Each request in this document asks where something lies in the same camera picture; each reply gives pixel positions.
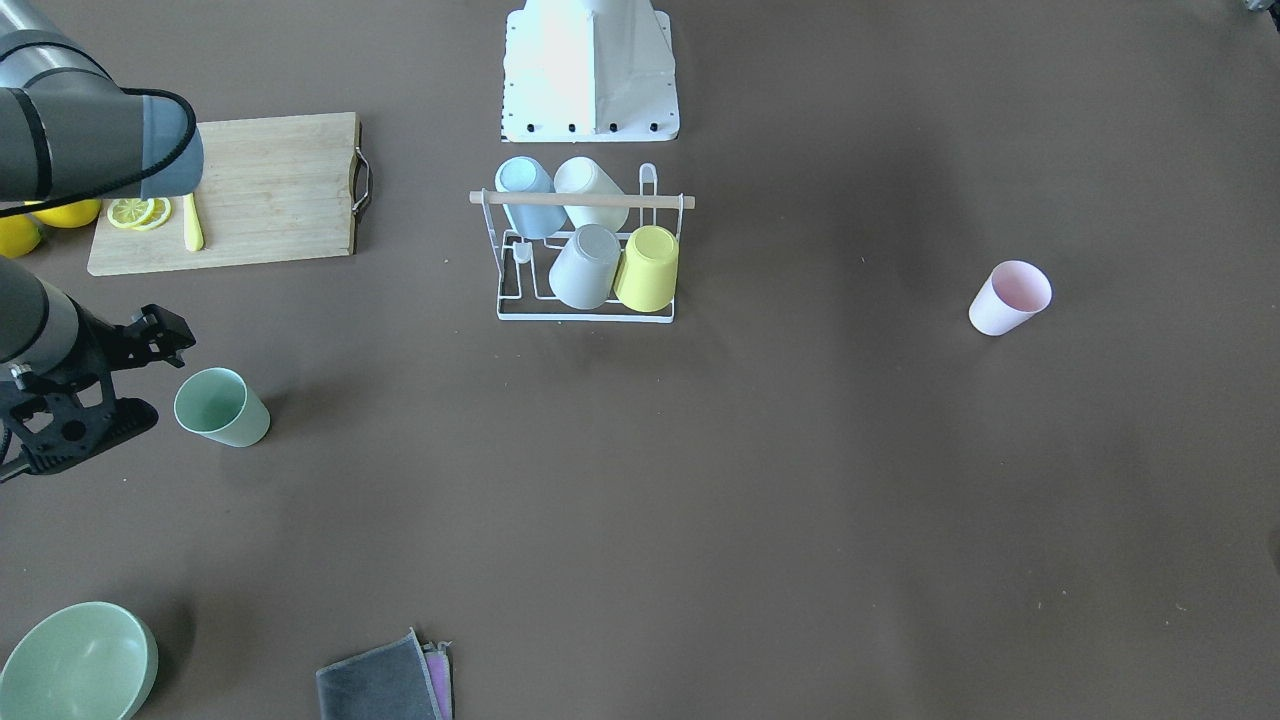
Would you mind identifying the white wire cup rack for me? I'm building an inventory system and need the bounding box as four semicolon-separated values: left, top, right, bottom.
468;156;698;324

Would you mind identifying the green bowl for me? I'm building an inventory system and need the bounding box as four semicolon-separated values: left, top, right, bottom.
1;601;159;719

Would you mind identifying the mint green cup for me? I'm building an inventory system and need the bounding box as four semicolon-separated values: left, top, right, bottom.
173;366;271;448

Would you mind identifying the grey folded cloth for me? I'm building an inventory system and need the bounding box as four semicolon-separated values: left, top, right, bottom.
315;632;439;719

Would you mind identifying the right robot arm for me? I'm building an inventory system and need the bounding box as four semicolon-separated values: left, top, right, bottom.
1;1;204;259

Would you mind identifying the whole yellow lemon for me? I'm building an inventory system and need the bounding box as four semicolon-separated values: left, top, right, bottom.
0;214;42;259
26;199;102;229

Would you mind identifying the pink cloth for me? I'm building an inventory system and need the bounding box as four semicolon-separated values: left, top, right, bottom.
422;642;454;720

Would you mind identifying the lemon slice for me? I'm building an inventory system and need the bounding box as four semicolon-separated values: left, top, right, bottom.
132;197;173;231
106;199;157;229

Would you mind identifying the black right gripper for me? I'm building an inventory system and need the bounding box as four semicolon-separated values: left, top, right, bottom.
67;304;196;386

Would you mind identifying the wooden cutting board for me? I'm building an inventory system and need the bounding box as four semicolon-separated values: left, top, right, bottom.
87;111;371;277

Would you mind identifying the yellow cup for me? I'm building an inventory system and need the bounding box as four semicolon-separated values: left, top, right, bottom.
614;225;680;313

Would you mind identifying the yellow plastic knife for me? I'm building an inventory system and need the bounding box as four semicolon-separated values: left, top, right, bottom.
182;193;205;252

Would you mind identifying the cream white cup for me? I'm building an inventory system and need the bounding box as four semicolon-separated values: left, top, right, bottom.
553;156;630;232

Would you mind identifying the light blue cup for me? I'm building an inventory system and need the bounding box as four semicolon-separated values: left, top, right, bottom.
494;156;570;241

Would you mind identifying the grey cup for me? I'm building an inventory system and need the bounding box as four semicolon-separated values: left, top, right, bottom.
549;224;621;311

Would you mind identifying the pink cup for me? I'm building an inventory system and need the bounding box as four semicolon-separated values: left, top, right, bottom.
968;260;1053;337

